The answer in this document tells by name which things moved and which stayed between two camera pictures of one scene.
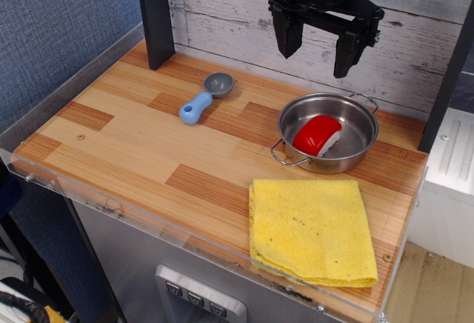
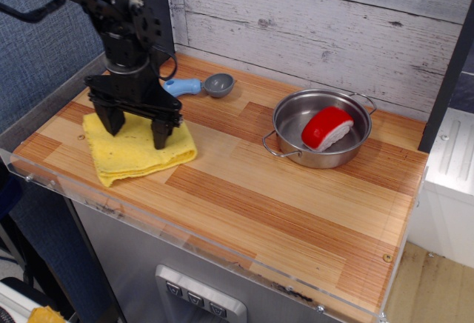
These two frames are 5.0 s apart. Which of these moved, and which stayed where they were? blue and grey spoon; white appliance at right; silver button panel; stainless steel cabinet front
Moved: blue and grey spoon
Stayed: stainless steel cabinet front; silver button panel; white appliance at right
